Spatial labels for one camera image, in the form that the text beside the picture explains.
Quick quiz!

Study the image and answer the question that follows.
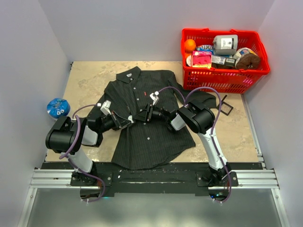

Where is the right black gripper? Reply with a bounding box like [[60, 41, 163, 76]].
[[133, 103, 169, 122]]

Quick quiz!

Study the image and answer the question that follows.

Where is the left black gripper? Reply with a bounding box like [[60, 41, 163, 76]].
[[98, 110, 131, 133]]

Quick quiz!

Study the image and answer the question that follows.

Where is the black pinstriped button shirt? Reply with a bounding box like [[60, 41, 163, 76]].
[[85, 66, 217, 171]]

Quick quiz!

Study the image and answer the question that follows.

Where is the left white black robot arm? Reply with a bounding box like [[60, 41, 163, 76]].
[[45, 111, 134, 185]]

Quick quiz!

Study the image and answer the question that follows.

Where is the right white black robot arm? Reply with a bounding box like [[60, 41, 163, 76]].
[[134, 100, 232, 187]]

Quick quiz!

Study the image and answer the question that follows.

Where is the black framed brooch card left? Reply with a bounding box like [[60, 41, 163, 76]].
[[220, 95, 234, 116]]

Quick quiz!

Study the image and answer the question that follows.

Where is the red plastic shopping basket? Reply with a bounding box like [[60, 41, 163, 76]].
[[180, 28, 270, 94]]

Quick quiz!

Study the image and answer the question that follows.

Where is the blue wrapped round package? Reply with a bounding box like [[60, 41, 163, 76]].
[[46, 98, 71, 120]]

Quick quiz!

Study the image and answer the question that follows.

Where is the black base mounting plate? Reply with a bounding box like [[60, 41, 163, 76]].
[[68, 162, 264, 198]]

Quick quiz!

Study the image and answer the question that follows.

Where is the pink snack box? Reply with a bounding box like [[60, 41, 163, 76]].
[[191, 51, 212, 69]]

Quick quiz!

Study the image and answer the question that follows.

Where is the orange fruit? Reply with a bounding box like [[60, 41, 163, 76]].
[[184, 39, 196, 53]]

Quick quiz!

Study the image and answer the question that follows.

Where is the blue white barcode box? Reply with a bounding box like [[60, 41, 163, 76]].
[[211, 55, 236, 67]]

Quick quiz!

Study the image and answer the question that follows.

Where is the grey labelled bag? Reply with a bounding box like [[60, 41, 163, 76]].
[[213, 35, 238, 55]]

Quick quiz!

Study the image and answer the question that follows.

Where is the brown doughnut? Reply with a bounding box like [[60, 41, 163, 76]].
[[235, 53, 261, 70]]

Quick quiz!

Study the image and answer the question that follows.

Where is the white round labelled package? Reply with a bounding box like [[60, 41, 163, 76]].
[[233, 47, 258, 61]]

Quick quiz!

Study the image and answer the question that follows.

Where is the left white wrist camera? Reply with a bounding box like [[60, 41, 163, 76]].
[[97, 100, 111, 115]]

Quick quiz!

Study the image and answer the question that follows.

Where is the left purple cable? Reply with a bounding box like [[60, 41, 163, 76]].
[[58, 104, 106, 203]]

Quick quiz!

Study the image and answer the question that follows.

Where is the purple cable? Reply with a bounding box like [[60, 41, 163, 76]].
[[155, 86, 232, 204], [58, 104, 106, 203]]

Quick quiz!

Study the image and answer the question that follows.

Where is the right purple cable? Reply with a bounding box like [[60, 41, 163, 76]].
[[155, 86, 232, 204]]

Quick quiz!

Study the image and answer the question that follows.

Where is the aluminium frame rail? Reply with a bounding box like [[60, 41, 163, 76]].
[[29, 94, 291, 227]]

